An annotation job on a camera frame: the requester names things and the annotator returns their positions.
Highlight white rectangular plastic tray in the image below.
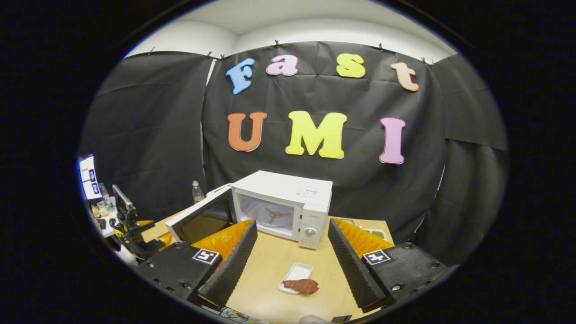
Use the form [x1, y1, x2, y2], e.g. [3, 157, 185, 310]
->
[278, 263, 313, 295]

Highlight black backdrop cloth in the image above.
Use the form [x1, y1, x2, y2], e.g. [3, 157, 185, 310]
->
[79, 40, 509, 266]

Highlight white divided dish with beans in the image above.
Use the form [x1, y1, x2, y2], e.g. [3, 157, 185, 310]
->
[360, 227, 388, 242]

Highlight white side desk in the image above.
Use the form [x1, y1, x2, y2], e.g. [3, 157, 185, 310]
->
[90, 205, 138, 266]

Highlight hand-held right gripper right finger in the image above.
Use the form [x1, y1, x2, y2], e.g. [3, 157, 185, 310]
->
[327, 217, 451, 315]

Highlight brown meat slice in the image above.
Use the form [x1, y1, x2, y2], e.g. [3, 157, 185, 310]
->
[283, 279, 320, 295]

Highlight white microwave oven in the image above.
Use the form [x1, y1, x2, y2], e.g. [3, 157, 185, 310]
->
[166, 170, 333, 250]

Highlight white printed sheets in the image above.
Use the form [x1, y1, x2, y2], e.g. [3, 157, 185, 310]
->
[79, 155, 100, 201]

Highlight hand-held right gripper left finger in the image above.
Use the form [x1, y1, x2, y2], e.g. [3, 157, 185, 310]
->
[136, 219, 259, 310]

